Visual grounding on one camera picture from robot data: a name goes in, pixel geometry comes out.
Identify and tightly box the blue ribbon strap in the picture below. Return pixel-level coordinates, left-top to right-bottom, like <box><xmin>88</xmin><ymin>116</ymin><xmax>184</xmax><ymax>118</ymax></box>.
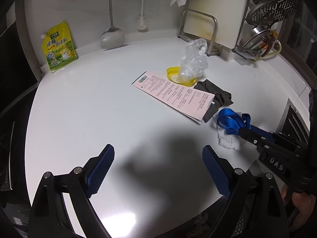
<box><xmin>216</xmin><ymin>107</ymin><xmax>252</xmax><ymax>135</ymax></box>

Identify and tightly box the white tissue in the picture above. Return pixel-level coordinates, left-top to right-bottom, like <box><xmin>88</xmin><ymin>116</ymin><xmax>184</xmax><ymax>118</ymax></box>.
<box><xmin>216</xmin><ymin>108</ymin><xmax>246</xmax><ymax>151</ymax></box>

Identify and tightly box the dark grey cloth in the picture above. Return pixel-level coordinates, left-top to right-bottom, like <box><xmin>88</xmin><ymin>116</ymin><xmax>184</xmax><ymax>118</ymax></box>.
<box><xmin>194</xmin><ymin>80</ymin><xmax>233</xmax><ymax>123</ymax></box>

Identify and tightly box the pink paper receipt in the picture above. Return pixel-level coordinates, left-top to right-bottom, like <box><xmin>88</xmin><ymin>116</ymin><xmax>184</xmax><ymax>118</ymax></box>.
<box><xmin>132</xmin><ymin>71</ymin><xmax>215</xmax><ymax>123</ymax></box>

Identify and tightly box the clear plastic bag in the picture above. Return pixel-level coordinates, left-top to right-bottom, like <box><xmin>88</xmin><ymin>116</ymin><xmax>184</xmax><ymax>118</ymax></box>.
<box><xmin>180</xmin><ymin>38</ymin><xmax>208</xmax><ymax>80</ymax></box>

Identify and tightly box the yellow plastic lid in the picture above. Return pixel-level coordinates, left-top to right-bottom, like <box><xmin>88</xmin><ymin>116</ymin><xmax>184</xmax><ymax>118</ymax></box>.
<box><xmin>166</xmin><ymin>67</ymin><xmax>197</xmax><ymax>87</ymax></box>

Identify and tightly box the person's right hand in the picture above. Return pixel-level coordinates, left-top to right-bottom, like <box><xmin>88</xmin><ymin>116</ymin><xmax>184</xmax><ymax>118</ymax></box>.
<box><xmin>281</xmin><ymin>184</ymin><xmax>316</xmax><ymax>230</ymax></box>

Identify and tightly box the steel lid rack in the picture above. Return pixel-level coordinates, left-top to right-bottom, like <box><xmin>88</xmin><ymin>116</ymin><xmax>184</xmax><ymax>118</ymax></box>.
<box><xmin>232</xmin><ymin>20</ymin><xmax>282</xmax><ymax>62</ymax></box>

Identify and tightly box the steel cutting board rack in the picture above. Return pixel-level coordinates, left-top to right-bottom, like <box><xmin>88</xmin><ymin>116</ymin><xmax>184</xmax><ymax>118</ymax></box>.
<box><xmin>177</xmin><ymin>9</ymin><xmax>222</xmax><ymax>57</ymax></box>

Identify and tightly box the steel steamer tray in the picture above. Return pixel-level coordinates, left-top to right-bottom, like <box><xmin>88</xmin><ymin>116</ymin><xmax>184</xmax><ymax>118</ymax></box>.
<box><xmin>245</xmin><ymin>0</ymin><xmax>298</xmax><ymax>26</ymax></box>

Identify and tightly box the white cutting board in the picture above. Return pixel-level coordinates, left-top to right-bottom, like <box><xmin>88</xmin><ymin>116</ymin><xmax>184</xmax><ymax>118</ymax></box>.
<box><xmin>184</xmin><ymin>0</ymin><xmax>248</xmax><ymax>49</ymax></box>

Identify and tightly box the yellow green seasoning pouch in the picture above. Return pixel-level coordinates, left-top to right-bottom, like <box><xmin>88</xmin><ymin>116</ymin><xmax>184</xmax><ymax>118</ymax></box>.
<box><xmin>41</xmin><ymin>22</ymin><xmax>77</xmax><ymax>73</ymax></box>

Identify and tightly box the grey spatula ladle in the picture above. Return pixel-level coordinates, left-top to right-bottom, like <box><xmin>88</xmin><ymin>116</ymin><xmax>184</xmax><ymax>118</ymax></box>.
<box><xmin>100</xmin><ymin>0</ymin><xmax>125</xmax><ymax>50</ymax></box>

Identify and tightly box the blue white bottle brush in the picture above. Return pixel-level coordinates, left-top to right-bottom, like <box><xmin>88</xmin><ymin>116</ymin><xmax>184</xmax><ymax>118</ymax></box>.
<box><xmin>137</xmin><ymin>0</ymin><xmax>148</xmax><ymax>32</ymax></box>

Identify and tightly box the yellow gas hose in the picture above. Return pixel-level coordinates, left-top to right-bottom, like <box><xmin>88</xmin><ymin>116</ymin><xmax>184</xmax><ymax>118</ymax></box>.
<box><xmin>256</xmin><ymin>39</ymin><xmax>283</xmax><ymax>61</ymax></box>

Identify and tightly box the glass lid brown handle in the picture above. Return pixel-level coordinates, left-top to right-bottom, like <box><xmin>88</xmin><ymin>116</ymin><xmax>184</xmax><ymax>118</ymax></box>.
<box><xmin>239</xmin><ymin>26</ymin><xmax>277</xmax><ymax>57</ymax></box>

